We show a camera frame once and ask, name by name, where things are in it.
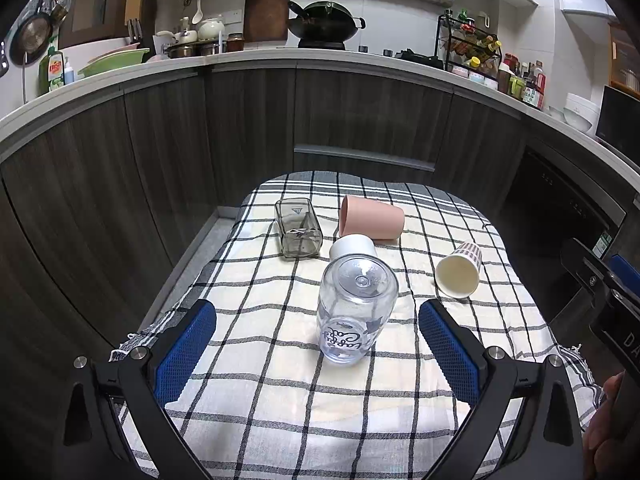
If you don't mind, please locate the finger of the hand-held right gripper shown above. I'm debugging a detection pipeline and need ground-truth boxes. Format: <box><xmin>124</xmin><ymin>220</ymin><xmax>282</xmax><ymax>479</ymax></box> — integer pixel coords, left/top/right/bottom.
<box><xmin>560</xmin><ymin>236</ymin><xmax>640</xmax><ymax>307</ymax></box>

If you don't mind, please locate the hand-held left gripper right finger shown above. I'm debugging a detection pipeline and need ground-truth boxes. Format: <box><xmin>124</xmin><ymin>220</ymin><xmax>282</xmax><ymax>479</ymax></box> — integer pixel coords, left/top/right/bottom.
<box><xmin>418</xmin><ymin>299</ymin><xmax>587</xmax><ymax>480</ymax></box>

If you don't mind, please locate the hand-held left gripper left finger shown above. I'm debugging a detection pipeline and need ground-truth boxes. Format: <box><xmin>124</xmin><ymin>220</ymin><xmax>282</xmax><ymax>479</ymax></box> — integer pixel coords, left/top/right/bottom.
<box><xmin>55</xmin><ymin>299</ymin><xmax>218</xmax><ymax>480</ymax></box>

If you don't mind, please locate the clear printed plastic cup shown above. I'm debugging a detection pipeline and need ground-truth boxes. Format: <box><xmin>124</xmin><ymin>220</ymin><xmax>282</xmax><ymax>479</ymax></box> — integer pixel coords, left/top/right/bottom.
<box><xmin>316</xmin><ymin>254</ymin><xmax>400</xmax><ymax>365</ymax></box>

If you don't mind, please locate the striped paper cup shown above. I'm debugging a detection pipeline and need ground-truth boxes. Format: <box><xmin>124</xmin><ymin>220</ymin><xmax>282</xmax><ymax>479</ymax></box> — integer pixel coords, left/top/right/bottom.
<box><xmin>434</xmin><ymin>241</ymin><xmax>484</xmax><ymax>299</ymax></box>

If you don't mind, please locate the white cup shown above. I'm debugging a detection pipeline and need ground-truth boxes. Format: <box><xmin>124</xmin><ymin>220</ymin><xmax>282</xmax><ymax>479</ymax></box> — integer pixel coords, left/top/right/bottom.
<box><xmin>329</xmin><ymin>234</ymin><xmax>378</xmax><ymax>261</ymax></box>

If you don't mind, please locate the pink cup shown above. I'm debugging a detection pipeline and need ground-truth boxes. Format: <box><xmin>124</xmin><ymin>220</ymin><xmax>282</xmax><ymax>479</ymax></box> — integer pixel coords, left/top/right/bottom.
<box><xmin>337</xmin><ymin>195</ymin><xmax>405</xmax><ymax>241</ymax></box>

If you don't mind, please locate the grey square glass cup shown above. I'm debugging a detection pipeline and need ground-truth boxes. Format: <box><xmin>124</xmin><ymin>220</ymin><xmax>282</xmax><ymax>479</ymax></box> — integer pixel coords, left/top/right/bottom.
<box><xmin>274</xmin><ymin>198</ymin><xmax>324</xmax><ymax>260</ymax></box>

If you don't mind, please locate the person's right hand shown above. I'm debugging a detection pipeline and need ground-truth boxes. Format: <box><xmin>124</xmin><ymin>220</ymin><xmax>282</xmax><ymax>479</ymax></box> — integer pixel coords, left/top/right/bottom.
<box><xmin>583</xmin><ymin>371</ymin><xmax>626</xmax><ymax>480</ymax></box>

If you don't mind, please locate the black built-in dishwasher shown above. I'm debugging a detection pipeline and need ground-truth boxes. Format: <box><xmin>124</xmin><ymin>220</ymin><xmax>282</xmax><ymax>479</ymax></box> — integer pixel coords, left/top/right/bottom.
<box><xmin>499</xmin><ymin>146</ymin><xmax>627</xmax><ymax>323</ymax></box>

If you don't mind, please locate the black white checkered cloth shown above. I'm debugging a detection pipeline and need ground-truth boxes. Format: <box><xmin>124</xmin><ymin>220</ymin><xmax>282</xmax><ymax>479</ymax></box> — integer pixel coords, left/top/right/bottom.
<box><xmin>109</xmin><ymin>170</ymin><xmax>607</xmax><ymax>480</ymax></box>

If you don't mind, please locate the black microwave oven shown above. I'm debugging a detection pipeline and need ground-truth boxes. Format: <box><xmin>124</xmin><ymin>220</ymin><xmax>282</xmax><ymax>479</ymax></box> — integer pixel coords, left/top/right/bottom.
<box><xmin>595</xmin><ymin>85</ymin><xmax>640</xmax><ymax>162</ymax></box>

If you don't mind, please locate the stack of white bowls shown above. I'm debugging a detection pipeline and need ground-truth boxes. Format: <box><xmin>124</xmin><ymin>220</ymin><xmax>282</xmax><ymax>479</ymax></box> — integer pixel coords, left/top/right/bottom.
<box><xmin>563</xmin><ymin>92</ymin><xmax>600</xmax><ymax>134</ymax></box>

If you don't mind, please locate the cluster of condiment bottles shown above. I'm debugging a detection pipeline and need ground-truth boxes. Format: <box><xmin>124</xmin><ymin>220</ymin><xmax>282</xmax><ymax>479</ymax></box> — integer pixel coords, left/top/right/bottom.
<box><xmin>496</xmin><ymin>52</ymin><xmax>547</xmax><ymax>111</ymax></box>

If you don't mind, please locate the wooden shelf rack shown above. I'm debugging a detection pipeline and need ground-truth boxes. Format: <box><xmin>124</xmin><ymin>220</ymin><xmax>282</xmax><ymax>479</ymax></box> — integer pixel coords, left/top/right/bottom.
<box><xmin>607</xmin><ymin>22</ymin><xmax>640</xmax><ymax>99</ymax></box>

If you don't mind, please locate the black bag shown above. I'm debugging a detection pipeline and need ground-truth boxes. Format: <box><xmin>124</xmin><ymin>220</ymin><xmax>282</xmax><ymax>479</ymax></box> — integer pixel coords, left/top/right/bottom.
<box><xmin>395</xmin><ymin>48</ymin><xmax>446</xmax><ymax>69</ymax></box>

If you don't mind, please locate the green plastic tray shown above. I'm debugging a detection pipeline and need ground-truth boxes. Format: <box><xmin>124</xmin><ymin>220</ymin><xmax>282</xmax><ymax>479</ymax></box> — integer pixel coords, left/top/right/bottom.
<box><xmin>77</xmin><ymin>48</ymin><xmax>151</xmax><ymax>79</ymax></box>

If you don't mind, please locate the steel cooking pot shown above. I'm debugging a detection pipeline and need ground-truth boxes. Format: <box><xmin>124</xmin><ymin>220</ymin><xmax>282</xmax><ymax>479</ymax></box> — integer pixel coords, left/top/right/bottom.
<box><xmin>165</xmin><ymin>40</ymin><xmax>221</xmax><ymax>59</ymax></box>

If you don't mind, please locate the green dish soap bottle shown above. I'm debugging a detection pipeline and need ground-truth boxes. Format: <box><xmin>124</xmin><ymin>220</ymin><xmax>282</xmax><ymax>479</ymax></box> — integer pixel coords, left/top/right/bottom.
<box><xmin>46</xmin><ymin>45</ymin><xmax>66</xmax><ymax>94</ymax></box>

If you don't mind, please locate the white teapot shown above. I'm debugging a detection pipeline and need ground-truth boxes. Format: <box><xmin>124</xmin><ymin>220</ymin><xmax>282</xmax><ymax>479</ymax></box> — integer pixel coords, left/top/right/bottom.
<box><xmin>198</xmin><ymin>17</ymin><xmax>226</xmax><ymax>41</ymax></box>

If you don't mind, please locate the brown wooden cutting board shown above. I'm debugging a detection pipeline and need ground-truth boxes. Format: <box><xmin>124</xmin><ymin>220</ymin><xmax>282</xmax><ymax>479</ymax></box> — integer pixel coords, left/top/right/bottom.
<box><xmin>243</xmin><ymin>0</ymin><xmax>292</xmax><ymax>43</ymax></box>

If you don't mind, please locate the hanging metal frying pan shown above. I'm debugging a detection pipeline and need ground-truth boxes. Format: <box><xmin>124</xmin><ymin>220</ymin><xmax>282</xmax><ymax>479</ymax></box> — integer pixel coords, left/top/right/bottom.
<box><xmin>10</xmin><ymin>0</ymin><xmax>69</xmax><ymax>67</ymax></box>

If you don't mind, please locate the black wok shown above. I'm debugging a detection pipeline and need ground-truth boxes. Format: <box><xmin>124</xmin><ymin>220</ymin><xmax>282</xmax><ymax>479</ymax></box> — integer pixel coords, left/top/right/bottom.
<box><xmin>287</xmin><ymin>1</ymin><xmax>367</xmax><ymax>44</ymax></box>

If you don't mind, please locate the black wire spice rack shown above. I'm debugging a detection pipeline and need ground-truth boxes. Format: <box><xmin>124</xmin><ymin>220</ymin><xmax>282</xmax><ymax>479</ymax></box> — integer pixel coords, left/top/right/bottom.
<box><xmin>436</xmin><ymin>9</ymin><xmax>503</xmax><ymax>74</ymax></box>

